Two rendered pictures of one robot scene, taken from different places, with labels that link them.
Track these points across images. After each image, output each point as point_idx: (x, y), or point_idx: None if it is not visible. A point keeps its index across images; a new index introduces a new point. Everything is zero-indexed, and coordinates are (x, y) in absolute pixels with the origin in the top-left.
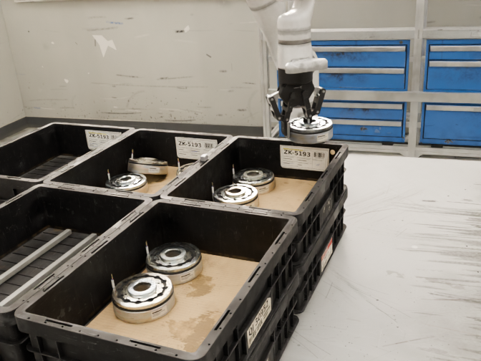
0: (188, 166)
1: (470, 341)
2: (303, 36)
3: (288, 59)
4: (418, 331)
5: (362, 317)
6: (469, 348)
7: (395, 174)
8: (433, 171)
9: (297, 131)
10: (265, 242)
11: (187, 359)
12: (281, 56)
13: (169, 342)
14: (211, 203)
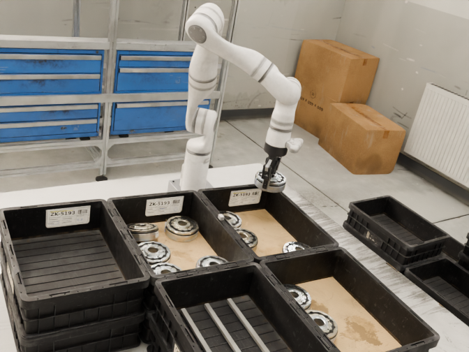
0: (176, 223)
1: (384, 281)
2: (292, 126)
3: (284, 141)
4: None
5: None
6: (387, 284)
7: (225, 185)
8: (241, 177)
9: (275, 185)
10: (323, 267)
11: (437, 339)
12: (279, 139)
13: (359, 344)
14: (291, 252)
